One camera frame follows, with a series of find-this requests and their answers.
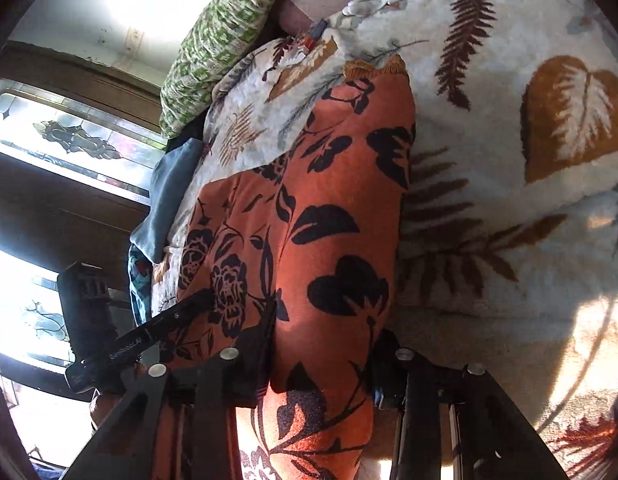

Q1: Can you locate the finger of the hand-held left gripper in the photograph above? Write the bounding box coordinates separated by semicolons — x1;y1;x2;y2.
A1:
134;287;215;347

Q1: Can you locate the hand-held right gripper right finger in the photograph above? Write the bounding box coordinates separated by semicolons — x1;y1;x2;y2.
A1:
373;329;570;480

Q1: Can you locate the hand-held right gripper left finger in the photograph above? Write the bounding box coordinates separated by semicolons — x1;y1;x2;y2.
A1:
61;301;278;480

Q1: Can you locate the orange black floral garment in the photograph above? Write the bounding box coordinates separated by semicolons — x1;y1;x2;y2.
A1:
154;55;417;480

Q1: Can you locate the person's left hand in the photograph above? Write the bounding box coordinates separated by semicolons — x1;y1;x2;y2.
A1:
89;362;142;423

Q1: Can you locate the teal patterned cloth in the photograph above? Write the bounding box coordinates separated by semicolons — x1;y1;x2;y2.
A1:
128;242;155;326

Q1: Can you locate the blue cloth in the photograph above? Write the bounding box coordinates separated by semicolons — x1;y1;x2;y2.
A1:
130;137;205;263

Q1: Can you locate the black cloth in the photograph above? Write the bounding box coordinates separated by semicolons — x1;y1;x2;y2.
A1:
164;130;210;153

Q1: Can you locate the stained glass wooden window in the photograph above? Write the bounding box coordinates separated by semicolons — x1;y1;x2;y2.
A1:
0;77;167;376

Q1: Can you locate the cream leaf print blanket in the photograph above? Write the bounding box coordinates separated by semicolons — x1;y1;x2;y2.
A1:
149;0;618;480

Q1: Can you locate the green patterned pillow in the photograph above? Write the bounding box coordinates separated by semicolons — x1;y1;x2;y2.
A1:
159;0;310;138

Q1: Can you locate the small colourful card packet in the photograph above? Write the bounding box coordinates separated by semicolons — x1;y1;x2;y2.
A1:
289;17;330;58

